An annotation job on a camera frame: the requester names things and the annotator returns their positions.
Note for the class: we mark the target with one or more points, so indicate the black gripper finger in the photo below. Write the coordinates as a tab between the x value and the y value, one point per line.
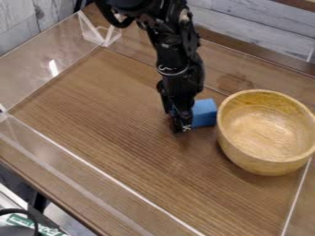
186	118
174	121

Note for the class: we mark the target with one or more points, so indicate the green white label box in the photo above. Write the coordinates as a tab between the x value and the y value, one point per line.
17	225

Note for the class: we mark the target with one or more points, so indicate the black table leg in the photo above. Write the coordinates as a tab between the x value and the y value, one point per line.
40	202

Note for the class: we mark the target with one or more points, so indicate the clear acrylic tray wall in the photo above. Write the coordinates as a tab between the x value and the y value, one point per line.
85	136

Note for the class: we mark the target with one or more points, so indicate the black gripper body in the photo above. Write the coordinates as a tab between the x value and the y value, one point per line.
182	70

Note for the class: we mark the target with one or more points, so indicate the blue foam block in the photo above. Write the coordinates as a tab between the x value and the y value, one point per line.
204	113

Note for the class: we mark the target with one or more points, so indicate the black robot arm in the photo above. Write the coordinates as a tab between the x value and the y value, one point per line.
167	20

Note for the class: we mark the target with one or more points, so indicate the light wooden bowl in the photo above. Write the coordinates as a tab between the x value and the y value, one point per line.
266	132

